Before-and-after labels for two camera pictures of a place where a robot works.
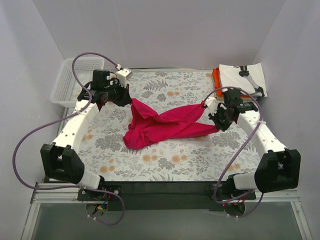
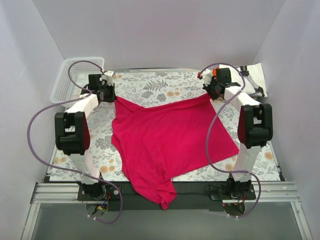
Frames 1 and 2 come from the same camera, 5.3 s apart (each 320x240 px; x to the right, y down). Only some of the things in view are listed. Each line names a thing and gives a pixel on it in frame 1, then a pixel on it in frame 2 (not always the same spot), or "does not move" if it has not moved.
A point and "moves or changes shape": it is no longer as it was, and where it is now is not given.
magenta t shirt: x=145 y=126 moves or changes shape
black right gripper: x=216 y=119 → x=212 y=89
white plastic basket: x=66 y=88 does not move
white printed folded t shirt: x=249 y=78 does not move
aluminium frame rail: x=46 y=193 does not move
